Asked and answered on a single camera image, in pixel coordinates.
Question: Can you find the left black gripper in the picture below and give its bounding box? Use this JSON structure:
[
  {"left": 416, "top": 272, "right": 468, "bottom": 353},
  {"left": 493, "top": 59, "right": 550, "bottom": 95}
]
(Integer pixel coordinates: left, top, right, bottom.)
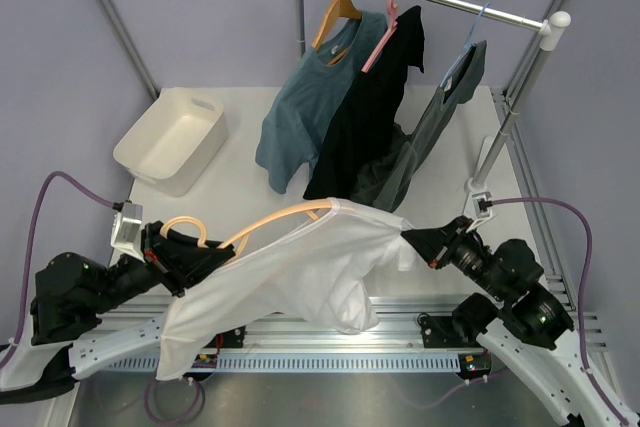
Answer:
[{"left": 86, "top": 220, "right": 235, "bottom": 315}]

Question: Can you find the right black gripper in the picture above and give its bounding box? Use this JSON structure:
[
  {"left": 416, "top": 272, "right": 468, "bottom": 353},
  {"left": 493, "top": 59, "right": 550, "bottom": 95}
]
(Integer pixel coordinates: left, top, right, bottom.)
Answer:
[{"left": 402, "top": 213, "right": 507, "bottom": 299}]

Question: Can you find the beige plastic hanger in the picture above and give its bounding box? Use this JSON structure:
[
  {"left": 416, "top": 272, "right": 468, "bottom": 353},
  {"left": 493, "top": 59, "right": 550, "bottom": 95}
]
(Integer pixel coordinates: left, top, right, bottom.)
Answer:
[{"left": 159, "top": 199, "right": 333, "bottom": 254}]

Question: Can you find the white t shirt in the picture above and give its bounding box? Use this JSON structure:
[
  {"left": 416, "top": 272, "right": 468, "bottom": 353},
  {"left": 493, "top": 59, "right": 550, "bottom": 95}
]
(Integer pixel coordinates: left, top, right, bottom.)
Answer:
[{"left": 156, "top": 200, "right": 418, "bottom": 381}]

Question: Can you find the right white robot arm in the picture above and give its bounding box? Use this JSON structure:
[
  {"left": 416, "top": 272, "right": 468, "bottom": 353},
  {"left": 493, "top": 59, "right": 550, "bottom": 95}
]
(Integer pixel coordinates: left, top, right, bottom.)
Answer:
[{"left": 402, "top": 216, "right": 639, "bottom": 426}]

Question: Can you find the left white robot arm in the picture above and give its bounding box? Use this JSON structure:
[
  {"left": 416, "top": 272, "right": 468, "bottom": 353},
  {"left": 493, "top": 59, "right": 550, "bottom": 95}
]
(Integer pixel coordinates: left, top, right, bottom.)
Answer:
[{"left": 1, "top": 222, "right": 235, "bottom": 405}]

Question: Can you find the dark grey t shirt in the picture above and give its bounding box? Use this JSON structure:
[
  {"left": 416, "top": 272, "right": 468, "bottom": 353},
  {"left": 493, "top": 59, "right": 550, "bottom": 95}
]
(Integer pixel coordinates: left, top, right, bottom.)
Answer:
[{"left": 349, "top": 41, "right": 487, "bottom": 212}]

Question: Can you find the black t shirt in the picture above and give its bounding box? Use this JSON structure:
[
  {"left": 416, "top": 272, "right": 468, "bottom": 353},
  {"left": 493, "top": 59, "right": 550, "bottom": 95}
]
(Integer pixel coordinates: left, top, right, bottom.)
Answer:
[{"left": 303, "top": 5, "right": 425, "bottom": 200}]

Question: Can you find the teal t shirt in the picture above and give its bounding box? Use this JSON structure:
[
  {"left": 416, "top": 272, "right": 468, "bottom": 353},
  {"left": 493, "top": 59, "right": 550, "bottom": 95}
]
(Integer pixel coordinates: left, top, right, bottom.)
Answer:
[{"left": 255, "top": 11, "right": 387, "bottom": 194}]

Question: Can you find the blue plastic hanger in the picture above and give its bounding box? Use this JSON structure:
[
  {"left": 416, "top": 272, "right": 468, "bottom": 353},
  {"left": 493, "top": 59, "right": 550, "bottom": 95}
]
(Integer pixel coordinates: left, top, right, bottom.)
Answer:
[{"left": 439, "top": 2, "right": 491, "bottom": 91}]

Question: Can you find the wooden hanger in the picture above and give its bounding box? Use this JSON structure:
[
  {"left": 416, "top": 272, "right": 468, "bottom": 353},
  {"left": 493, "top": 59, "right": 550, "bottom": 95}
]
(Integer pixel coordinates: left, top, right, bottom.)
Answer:
[{"left": 311, "top": 0, "right": 362, "bottom": 50}]

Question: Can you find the pink plastic hanger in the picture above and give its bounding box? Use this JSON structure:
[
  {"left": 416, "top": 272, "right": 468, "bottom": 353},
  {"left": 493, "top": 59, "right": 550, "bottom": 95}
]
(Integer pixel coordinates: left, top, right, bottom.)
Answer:
[{"left": 360, "top": 0, "right": 410, "bottom": 73}]

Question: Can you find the metal clothes rack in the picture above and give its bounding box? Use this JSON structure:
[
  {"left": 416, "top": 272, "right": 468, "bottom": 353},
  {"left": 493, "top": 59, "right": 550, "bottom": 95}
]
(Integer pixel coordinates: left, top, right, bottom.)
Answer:
[{"left": 295, "top": 0, "right": 571, "bottom": 227}]

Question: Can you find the white plastic bin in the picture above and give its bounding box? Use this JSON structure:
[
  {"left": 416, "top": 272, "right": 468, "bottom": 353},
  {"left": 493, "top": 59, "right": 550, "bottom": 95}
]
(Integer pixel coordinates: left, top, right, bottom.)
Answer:
[{"left": 113, "top": 87, "right": 228, "bottom": 197}]

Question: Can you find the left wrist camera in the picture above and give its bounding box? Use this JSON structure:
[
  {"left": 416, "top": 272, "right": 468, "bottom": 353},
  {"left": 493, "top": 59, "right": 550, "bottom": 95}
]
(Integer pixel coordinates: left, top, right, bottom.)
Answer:
[{"left": 110, "top": 201, "right": 143, "bottom": 260}]

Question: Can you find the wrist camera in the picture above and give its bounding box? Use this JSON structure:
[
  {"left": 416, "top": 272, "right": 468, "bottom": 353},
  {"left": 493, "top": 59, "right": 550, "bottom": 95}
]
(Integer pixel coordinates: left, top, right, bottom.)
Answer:
[
  {"left": 462, "top": 191, "right": 495, "bottom": 233},
  {"left": 110, "top": 201, "right": 143, "bottom": 260}
]

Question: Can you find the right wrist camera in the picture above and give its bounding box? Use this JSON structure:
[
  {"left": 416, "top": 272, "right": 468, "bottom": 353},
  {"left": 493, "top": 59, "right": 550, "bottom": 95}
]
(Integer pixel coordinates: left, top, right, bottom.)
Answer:
[{"left": 462, "top": 191, "right": 495, "bottom": 233}]

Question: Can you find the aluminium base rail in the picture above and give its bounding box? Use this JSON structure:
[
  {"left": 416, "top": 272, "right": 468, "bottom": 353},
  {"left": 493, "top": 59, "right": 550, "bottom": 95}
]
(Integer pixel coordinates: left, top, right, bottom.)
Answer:
[{"left": 207, "top": 296, "right": 481, "bottom": 348}]

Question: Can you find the slotted cable duct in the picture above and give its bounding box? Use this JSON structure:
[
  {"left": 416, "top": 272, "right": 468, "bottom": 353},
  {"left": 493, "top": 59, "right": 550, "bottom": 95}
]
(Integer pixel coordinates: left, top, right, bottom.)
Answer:
[{"left": 82, "top": 351, "right": 461, "bottom": 374}]

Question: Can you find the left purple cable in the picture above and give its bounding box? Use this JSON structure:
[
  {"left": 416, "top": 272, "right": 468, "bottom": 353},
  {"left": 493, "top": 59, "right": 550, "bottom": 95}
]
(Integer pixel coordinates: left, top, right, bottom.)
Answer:
[{"left": 0, "top": 170, "right": 211, "bottom": 423}]

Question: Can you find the purple cable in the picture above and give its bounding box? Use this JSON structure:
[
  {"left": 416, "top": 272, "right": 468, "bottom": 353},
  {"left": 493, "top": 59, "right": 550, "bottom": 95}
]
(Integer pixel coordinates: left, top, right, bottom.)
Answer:
[
  {"left": 399, "top": 196, "right": 631, "bottom": 426},
  {"left": 0, "top": 170, "right": 211, "bottom": 423}
]

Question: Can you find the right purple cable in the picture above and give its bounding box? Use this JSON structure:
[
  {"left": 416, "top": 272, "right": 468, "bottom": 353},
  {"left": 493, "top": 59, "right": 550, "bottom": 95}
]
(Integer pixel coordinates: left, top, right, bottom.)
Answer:
[{"left": 399, "top": 196, "right": 631, "bottom": 426}]

